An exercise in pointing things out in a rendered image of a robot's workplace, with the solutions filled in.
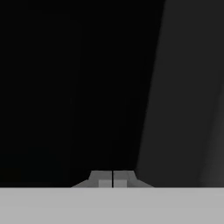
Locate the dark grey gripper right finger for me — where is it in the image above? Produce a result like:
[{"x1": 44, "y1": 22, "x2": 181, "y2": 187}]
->
[{"x1": 112, "y1": 170, "x2": 155, "y2": 189}]

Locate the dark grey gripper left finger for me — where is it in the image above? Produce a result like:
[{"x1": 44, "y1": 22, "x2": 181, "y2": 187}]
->
[{"x1": 70, "y1": 170, "x2": 113, "y2": 189}]

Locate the black microwave oven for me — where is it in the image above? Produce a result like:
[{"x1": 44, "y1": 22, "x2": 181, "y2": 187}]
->
[{"x1": 0, "y1": 0, "x2": 224, "y2": 189}]

